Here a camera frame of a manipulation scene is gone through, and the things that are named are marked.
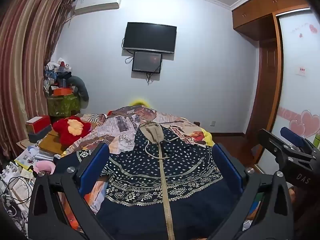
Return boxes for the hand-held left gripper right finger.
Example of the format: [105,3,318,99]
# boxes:
[207,144,293,240]

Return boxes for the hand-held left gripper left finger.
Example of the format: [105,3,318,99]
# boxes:
[28,142,111,240]

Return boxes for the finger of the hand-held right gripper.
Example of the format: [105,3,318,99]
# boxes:
[257,129,317,167]
[280,127,320,155]

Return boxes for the navy patterned hooded jacket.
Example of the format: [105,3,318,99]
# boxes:
[54,121,250,240]

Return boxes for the pile of clothes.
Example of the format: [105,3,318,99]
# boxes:
[44,57,73,95]

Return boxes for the person's right hand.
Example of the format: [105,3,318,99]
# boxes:
[287,187,299,205]

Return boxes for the printed blanket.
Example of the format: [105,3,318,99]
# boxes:
[60,105,216,215]

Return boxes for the red plush toy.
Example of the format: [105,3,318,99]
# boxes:
[52,116,92,147]

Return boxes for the brown cardboard box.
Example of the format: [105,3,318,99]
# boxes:
[37,129,69,155]

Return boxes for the pink neck pillow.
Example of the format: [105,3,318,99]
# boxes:
[34,160,57,175]

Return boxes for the brown wooden door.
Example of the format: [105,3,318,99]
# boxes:
[258,41,278,132]

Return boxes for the dark grey box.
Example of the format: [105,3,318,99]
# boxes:
[27,125,53,143]

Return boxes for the red and white box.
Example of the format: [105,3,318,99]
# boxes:
[26,115,52,134]

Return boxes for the pile of printed papers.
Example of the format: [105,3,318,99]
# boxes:
[14,145,42,172]

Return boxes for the orange box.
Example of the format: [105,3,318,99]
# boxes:
[53,87,74,96]

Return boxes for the striped brown curtain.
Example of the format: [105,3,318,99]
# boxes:
[0,0,75,165]

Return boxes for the wooden overhead cabinet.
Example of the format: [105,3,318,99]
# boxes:
[231,0,310,40]

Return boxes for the white air conditioner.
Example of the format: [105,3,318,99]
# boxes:
[74,0,122,15]

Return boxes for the tangle of black cables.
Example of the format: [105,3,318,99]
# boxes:
[0,175,34,230]

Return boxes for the small black wall monitor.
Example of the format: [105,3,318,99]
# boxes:
[132,51,163,73]

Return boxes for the large black wall television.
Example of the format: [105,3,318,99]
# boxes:
[124,22,177,54]

